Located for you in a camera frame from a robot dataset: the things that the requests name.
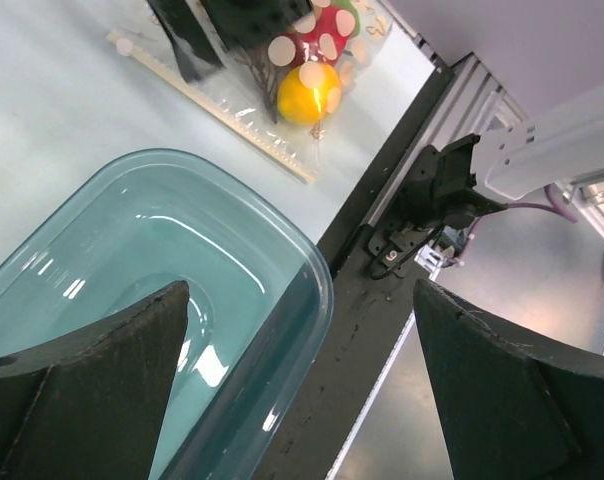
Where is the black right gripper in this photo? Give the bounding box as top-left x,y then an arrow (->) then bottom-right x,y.
147,0 -> 313,83

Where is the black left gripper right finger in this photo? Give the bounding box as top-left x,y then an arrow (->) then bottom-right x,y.
413,280 -> 604,479

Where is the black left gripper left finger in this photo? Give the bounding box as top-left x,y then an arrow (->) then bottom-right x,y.
0,281 -> 189,479

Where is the clear polka dot zip bag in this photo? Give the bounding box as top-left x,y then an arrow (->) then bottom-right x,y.
107,1 -> 393,182

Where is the yellow fake lemon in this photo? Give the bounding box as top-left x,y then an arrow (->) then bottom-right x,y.
276,61 -> 342,126

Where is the red fake food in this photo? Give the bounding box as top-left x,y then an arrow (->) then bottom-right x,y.
267,1 -> 360,68

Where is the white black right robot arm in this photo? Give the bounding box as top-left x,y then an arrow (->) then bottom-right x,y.
150,1 -> 604,242

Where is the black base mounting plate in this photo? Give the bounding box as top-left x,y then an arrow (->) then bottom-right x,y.
253,62 -> 453,479

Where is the teal transparent plastic container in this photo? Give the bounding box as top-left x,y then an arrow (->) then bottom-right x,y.
0,149 -> 334,479

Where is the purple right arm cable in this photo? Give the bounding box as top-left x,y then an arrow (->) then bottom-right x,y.
451,183 -> 579,269

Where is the aluminium front frame rail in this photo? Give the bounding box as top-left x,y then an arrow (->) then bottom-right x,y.
372,55 -> 604,237

